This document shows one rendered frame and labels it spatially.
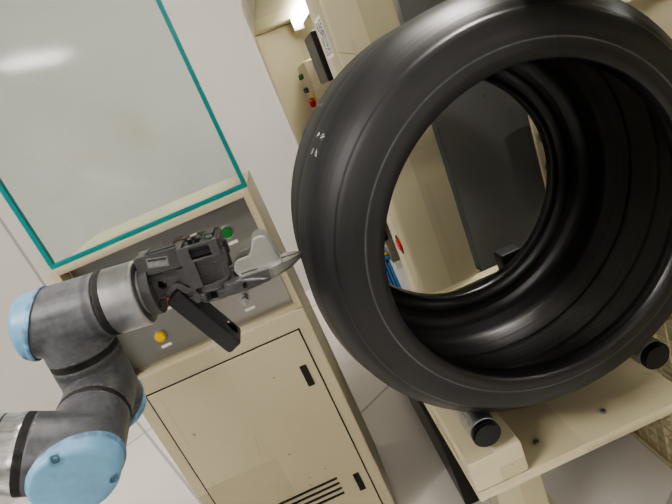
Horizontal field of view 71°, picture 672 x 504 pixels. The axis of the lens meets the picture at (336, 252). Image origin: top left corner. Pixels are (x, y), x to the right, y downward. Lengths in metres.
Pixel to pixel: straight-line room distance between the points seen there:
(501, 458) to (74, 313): 0.63
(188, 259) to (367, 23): 0.54
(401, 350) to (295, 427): 0.97
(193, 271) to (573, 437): 0.63
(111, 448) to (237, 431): 0.95
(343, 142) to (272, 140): 3.15
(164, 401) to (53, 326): 0.85
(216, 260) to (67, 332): 0.20
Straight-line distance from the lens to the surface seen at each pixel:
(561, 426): 0.90
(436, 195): 0.99
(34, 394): 3.32
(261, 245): 0.63
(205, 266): 0.64
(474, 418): 0.77
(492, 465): 0.81
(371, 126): 0.53
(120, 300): 0.65
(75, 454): 0.60
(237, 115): 3.59
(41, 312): 0.69
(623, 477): 1.88
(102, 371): 0.72
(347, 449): 1.63
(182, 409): 1.51
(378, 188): 0.53
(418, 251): 1.00
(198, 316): 0.67
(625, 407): 0.92
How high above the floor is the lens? 1.44
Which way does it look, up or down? 19 degrees down
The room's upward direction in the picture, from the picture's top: 23 degrees counter-clockwise
